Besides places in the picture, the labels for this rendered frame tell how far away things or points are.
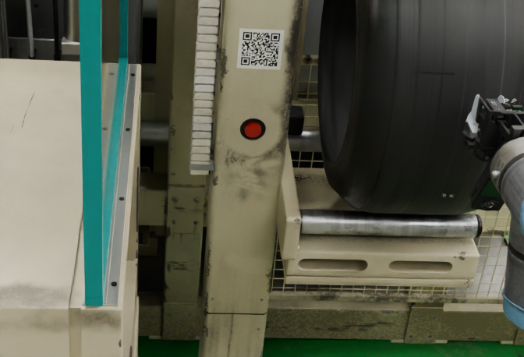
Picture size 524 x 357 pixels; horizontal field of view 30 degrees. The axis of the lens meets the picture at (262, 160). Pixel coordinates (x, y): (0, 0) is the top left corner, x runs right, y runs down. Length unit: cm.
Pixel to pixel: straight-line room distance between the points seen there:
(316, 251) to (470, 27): 51
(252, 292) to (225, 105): 44
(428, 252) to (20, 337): 96
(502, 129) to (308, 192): 74
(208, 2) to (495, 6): 46
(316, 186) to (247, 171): 31
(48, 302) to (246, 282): 94
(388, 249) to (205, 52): 50
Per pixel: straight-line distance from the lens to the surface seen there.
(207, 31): 166
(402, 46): 153
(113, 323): 106
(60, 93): 142
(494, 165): 134
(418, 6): 154
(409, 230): 182
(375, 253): 181
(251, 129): 174
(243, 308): 200
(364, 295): 256
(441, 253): 185
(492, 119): 141
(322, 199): 203
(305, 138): 201
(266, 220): 186
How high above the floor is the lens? 197
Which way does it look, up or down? 33 degrees down
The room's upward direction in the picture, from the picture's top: 6 degrees clockwise
